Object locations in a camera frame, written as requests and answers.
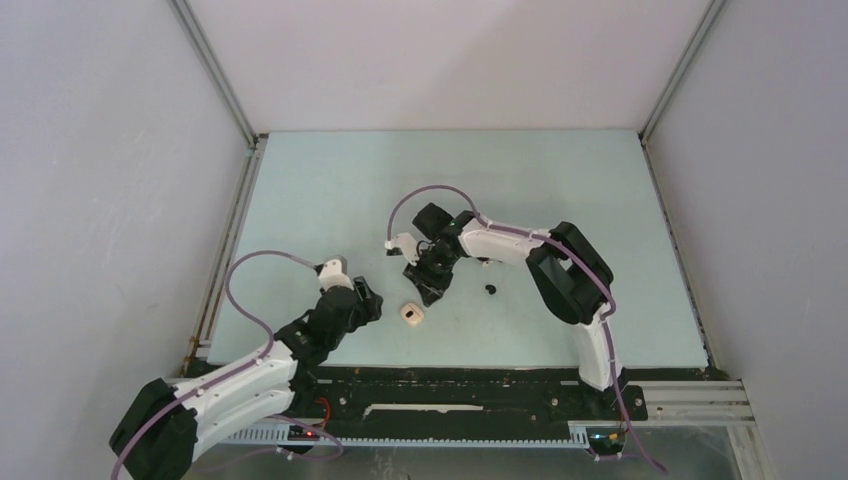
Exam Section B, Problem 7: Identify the white slotted cable duct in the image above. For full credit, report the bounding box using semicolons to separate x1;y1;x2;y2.
221;422;590;449

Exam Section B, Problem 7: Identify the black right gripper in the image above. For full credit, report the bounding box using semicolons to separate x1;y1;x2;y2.
405;246;461;307

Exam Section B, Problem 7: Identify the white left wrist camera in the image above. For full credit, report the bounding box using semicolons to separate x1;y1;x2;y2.
315;256;354;291

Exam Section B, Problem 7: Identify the aluminium corner post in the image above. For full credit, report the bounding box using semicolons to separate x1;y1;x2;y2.
639;0;728;146
168;0;259;149

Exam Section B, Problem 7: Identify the aluminium corner post right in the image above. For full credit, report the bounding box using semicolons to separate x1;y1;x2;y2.
639;0;728;146

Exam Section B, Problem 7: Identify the aluminium corner post left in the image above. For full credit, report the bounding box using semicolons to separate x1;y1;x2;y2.
168;0;259;149

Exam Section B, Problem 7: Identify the beige earbud charging case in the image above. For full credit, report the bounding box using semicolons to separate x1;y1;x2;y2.
399;302;425;327

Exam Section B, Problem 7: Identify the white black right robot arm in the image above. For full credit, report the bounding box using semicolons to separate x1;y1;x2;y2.
384;203;632;424

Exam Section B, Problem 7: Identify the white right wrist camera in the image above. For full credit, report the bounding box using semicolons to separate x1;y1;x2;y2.
384;232;419;266

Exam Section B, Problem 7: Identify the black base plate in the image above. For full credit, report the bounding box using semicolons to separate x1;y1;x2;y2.
286;366;648;440

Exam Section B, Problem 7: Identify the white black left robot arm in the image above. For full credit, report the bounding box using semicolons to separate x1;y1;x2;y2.
109;276;383;479

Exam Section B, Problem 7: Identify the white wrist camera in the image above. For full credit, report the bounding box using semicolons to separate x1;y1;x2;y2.
315;256;354;291
384;232;419;266

